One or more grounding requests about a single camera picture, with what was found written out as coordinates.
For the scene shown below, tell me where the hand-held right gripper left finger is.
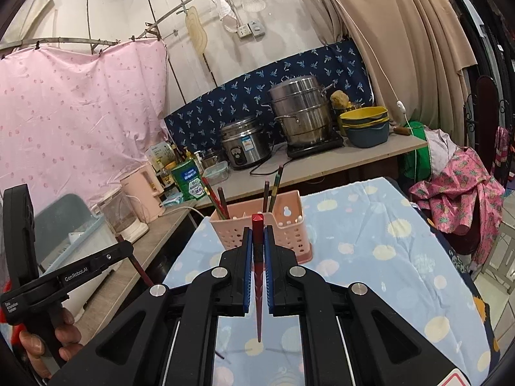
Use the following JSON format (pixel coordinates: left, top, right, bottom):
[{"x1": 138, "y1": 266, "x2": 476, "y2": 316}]
[{"x1": 48, "y1": 227, "x2": 253, "y2": 386}]

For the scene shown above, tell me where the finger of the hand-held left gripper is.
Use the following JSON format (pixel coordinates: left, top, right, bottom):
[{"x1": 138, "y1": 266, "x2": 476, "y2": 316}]
[{"x1": 39, "y1": 240, "x2": 135, "y2": 309}]

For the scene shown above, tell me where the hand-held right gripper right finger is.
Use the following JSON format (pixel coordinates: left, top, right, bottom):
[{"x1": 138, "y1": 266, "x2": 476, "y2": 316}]
[{"x1": 263, "y1": 226, "x2": 463, "y2": 386}]

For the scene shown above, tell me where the pink perforated utensil basket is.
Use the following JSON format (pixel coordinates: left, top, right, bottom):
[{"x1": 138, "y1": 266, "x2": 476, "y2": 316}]
[{"x1": 209, "y1": 190, "x2": 313, "y2": 265}]

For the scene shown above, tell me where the green chopstick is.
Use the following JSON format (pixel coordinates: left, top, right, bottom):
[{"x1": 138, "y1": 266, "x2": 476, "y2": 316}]
[{"x1": 269, "y1": 165, "x2": 285, "y2": 212}]

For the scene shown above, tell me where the person's left hand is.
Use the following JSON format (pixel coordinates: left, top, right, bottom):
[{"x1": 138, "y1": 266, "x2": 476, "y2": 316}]
[{"x1": 18, "y1": 307, "x2": 84, "y2": 379}]

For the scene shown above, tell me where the white plastic storage bin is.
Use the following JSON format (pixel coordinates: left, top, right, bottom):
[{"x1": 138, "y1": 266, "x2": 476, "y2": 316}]
[{"x1": 34, "y1": 193, "x2": 118, "y2": 315}]

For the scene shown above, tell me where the white clear blender appliance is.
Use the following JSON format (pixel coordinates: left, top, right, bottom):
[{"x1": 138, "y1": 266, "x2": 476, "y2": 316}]
[{"x1": 98, "y1": 188, "x2": 150, "y2": 244}]

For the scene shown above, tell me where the pink electric kettle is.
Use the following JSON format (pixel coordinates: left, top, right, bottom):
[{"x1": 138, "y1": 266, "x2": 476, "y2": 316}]
[{"x1": 119, "y1": 164, "x2": 165, "y2": 225}]

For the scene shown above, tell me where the clear food container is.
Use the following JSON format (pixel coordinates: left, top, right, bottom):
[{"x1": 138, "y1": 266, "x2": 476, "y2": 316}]
[{"x1": 203, "y1": 160, "x2": 230, "y2": 184}]

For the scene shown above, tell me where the light blue printed blanket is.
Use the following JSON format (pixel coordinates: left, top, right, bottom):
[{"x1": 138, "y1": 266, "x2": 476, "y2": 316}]
[{"x1": 162, "y1": 177, "x2": 492, "y2": 386}]

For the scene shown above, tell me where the green plastic canister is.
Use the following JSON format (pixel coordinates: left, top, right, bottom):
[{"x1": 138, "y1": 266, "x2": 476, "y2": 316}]
[{"x1": 171, "y1": 160, "x2": 202, "y2": 202}]

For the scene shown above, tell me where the pink spotted curtain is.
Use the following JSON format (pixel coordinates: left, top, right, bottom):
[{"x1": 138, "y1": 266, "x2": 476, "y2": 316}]
[{"x1": 0, "y1": 42, "x2": 169, "y2": 214}]

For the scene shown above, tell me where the steel rice cooker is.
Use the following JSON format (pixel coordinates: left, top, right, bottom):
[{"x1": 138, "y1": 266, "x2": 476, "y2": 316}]
[{"x1": 220, "y1": 116, "x2": 273, "y2": 170}]

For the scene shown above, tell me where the black induction cooker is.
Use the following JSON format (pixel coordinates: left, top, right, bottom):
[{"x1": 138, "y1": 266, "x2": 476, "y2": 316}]
[{"x1": 286, "y1": 132, "x2": 345, "y2": 159}]

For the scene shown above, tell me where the wooden counter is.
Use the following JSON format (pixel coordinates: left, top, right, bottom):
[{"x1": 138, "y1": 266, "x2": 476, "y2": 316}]
[{"x1": 74, "y1": 133, "x2": 428, "y2": 332}]

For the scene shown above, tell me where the stacked steel steamer pot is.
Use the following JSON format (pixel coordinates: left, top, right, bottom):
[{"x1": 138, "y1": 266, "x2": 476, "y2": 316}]
[{"x1": 268, "y1": 75, "x2": 335, "y2": 149}]

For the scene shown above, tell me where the blue bowl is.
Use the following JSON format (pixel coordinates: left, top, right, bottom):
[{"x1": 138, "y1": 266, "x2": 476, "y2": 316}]
[{"x1": 345, "y1": 122, "x2": 390, "y2": 149}]

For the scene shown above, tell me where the navy leaf print cloth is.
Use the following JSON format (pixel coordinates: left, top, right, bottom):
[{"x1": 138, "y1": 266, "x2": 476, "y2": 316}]
[{"x1": 164, "y1": 42, "x2": 373, "y2": 157}]

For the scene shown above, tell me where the yellow bowl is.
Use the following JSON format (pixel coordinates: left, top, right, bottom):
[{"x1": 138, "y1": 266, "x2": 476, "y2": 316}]
[{"x1": 339, "y1": 106, "x2": 389, "y2": 126}]

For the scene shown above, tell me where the green bag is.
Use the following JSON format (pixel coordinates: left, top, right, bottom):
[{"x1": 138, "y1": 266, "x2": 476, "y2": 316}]
[{"x1": 403, "y1": 126, "x2": 434, "y2": 182}]

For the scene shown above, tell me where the brown loofah sponge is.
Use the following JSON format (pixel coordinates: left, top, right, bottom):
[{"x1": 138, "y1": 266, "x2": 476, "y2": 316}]
[{"x1": 330, "y1": 90, "x2": 350, "y2": 110}]

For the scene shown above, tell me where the pink pineapple print cloth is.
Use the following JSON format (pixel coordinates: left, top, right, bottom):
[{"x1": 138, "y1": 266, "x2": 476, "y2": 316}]
[{"x1": 409, "y1": 148, "x2": 506, "y2": 265}]

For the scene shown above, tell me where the metal curtain rod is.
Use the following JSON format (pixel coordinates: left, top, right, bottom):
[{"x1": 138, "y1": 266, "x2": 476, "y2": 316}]
[{"x1": 0, "y1": 0, "x2": 282, "y2": 55}]

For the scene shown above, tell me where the yellowish hanging paddle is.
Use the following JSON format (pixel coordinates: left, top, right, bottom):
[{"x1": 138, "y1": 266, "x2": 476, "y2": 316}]
[{"x1": 184, "y1": 5, "x2": 209, "y2": 55}]

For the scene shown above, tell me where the dark metal chair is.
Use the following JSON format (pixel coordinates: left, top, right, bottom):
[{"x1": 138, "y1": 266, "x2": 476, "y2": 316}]
[{"x1": 462, "y1": 76, "x2": 508, "y2": 179}]

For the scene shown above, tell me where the beige curtain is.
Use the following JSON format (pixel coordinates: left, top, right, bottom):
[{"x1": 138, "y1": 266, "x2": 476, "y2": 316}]
[{"x1": 313, "y1": 0, "x2": 479, "y2": 147}]

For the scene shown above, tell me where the clear hanging plastic bag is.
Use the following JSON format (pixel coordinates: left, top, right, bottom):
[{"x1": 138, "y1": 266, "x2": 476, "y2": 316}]
[{"x1": 208, "y1": 0, "x2": 239, "y2": 33}]

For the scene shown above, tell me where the white appliance cord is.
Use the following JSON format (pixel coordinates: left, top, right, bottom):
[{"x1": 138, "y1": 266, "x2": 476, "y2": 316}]
[{"x1": 163, "y1": 205, "x2": 211, "y2": 220}]

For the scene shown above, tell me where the black power cord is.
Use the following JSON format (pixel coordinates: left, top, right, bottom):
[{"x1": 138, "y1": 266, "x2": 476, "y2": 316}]
[{"x1": 249, "y1": 144, "x2": 291, "y2": 176}]

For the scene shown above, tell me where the white cable with switch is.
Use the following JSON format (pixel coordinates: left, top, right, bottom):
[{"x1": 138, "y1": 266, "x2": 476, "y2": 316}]
[{"x1": 312, "y1": 0, "x2": 415, "y2": 129}]

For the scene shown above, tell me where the white wall socket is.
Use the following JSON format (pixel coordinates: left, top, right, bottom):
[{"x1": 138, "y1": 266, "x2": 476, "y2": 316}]
[{"x1": 237, "y1": 20, "x2": 267, "y2": 39}]

